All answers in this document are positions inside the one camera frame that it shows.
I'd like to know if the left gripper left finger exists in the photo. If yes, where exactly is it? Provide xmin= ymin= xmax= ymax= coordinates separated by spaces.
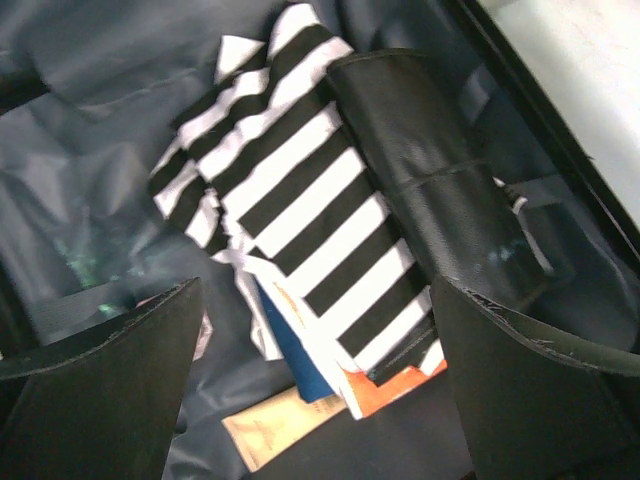
xmin=1 ymin=279 xmax=203 ymax=479

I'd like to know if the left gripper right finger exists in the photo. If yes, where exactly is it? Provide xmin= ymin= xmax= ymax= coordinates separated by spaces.
xmin=430 ymin=277 xmax=639 ymax=479

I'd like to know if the yellow Pikachu suitcase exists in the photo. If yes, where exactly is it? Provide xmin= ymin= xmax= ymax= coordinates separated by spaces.
xmin=1 ymin=1 xmax=639 ymax=479

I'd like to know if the beige tube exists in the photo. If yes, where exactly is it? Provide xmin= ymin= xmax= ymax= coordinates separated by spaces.
xmin=222 ymin=387 xmax=346 ymax=472

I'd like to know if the orange white packet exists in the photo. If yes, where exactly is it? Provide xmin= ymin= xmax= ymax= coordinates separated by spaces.
xmin=264 ymin=284 xmax=447 ymax=420

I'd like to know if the blue white box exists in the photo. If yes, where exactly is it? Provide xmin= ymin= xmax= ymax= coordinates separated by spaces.
xmin=258 ymin=286 xmax=333 ymax=403

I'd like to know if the black rolled pouch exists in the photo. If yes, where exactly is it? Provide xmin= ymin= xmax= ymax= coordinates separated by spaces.
xmin=328 ymin=49 xmax=639 ymax=352

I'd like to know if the black white striped cloth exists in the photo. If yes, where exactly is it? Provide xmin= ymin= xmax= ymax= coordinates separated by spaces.
xmin=148 ymin=3 xmax=439 ymax=382

